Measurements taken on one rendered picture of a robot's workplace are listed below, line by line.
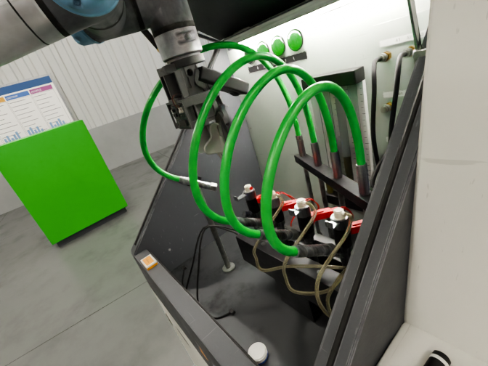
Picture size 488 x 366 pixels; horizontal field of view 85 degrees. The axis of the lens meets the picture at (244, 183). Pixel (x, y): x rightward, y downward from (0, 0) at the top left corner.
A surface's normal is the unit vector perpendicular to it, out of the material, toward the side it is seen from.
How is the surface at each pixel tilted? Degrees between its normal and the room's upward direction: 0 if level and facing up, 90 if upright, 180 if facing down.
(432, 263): 76
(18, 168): 90
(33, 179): 90
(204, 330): 0
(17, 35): 135
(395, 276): 90
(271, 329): 0
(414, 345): 0
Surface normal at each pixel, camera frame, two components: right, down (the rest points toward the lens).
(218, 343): -0.28, -0.87
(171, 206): 0.61, 0.16
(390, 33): -0.74, 0.45
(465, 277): -0.79, 0.23
